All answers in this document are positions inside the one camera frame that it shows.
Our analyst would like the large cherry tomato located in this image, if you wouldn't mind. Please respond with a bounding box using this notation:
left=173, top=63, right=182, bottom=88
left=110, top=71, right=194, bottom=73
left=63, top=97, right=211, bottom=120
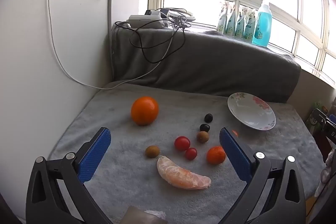
left=174, top=136, right=191, bottom=151

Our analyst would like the white tissue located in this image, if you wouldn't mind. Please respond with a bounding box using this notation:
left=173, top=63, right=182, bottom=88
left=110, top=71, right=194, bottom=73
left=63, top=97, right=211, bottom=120
left=144, top=210, right=166, bottom=218

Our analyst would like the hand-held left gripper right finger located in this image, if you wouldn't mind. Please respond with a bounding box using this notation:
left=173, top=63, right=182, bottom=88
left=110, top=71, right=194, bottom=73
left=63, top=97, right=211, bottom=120
left=219, top=127, right=307, bottom=224

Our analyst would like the white floral plate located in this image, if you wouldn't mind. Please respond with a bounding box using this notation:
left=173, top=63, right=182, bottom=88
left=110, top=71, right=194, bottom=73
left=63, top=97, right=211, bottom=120
left=227, top=92, right=277, bottom=131

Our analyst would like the dark grey blanket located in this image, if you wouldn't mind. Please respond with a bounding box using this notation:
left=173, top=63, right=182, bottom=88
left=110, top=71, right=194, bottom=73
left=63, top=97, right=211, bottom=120
left=110, top=22, right=301, bottom=104

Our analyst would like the light grey fleece mat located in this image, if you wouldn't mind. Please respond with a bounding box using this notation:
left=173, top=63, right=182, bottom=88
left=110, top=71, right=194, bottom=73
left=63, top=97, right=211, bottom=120
left=49, top=82, right=324, bottom=224

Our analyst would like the black cable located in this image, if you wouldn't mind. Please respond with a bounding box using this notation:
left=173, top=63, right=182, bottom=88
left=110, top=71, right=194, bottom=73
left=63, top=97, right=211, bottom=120
left=115, top=7, right=192, bottom=64

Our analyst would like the peeled orange segment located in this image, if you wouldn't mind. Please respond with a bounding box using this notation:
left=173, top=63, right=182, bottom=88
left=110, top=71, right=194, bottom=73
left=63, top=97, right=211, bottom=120
left=157, top=156, right=212, bottom=190

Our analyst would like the large orange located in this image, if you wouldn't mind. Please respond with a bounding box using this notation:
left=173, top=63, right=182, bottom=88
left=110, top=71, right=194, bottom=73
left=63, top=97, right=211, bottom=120
left=131, top=96, right=159, bottom=126

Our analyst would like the white power strip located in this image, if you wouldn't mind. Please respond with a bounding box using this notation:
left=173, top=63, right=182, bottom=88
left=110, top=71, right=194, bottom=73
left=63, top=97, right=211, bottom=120
left=127, top=14, right=164, bottom=29

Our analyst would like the blue detergent bottle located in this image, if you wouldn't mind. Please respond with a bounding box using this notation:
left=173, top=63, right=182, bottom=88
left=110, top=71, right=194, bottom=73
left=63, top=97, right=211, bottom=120
left=252, top=0, right=273, bottom=47

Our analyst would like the green box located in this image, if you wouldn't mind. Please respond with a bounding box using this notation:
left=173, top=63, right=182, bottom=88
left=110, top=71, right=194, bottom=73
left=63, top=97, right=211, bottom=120
left=306, top=102, right=328, bottom=135

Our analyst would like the small tangerine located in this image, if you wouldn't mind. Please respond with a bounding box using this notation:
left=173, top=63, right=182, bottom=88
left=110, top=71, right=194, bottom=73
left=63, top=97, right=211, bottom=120
left=206, top=146, right=227, bottom=165

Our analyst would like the black box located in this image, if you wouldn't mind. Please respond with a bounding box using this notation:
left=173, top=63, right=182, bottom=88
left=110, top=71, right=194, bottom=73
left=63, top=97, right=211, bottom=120
left=322, top=114, right=336, bottom=144

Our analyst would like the white cloth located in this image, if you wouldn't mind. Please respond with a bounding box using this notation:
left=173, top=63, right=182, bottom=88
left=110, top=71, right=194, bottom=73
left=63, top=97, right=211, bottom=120
left=315, top=148, right=336, bottom=197

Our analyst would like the white round device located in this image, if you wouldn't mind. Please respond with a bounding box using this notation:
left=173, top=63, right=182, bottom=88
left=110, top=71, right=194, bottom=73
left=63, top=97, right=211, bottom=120
left=168, top=7, right=196, bottom=22

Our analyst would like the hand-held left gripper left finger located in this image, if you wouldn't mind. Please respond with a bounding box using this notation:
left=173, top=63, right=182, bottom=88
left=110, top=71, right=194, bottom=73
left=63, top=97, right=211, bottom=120
left=26, top=127, right=112, bottom=224

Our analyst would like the small cherry tomato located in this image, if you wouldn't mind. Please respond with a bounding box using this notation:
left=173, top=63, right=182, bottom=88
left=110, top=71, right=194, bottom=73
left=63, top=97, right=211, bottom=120
left=185, top=148, right=198, bottom=160

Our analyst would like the brown paper piece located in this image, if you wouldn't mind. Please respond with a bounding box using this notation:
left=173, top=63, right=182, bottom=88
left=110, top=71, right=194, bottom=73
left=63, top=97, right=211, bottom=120
left=123, top=206, right=168, bottom=224

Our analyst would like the white cable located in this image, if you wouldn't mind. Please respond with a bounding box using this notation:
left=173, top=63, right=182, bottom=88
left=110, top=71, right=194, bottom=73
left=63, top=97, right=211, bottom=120
left=47, top=0, right=184, bottom=89

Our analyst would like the white cabinet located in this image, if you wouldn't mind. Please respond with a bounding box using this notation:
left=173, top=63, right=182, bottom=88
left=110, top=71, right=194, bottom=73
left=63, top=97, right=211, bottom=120
left=0, top=0, right=113, bottom=219

